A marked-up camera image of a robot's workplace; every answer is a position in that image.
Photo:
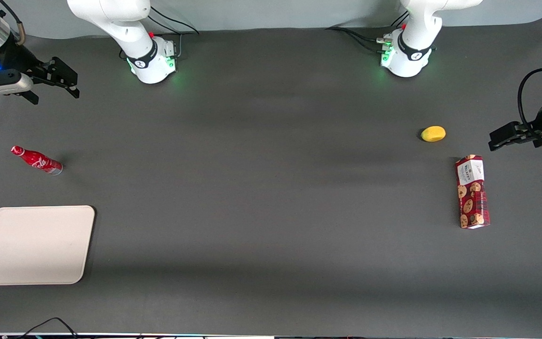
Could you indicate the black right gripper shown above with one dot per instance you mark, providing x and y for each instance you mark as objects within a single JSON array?
[{"x": 13, "y": 60}]

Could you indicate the red coke bottle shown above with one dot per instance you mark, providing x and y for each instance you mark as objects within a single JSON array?
[{"x": 38, "y": 161}]

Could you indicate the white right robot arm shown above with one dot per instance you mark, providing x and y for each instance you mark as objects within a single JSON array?
[{"x": 130, "y": 33}]

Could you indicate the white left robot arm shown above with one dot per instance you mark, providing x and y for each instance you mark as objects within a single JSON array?
[{"x": 412, "y": 47}]

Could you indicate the beige plastic tray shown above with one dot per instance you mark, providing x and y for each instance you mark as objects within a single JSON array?
[{"x": 33, "y": 245}]

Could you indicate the red cookie box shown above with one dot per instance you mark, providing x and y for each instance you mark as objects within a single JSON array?
[{"x": 472, "y": 197}]

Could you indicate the yellow mango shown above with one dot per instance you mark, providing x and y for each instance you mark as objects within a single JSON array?
[{"x": 433, "y": 133}]

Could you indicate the dark grey table mat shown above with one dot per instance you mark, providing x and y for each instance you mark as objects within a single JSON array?
[{"x": 271, "y": 188}]

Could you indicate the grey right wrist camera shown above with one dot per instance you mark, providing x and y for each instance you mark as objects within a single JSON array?
[{"x": 3, "y": 87}]

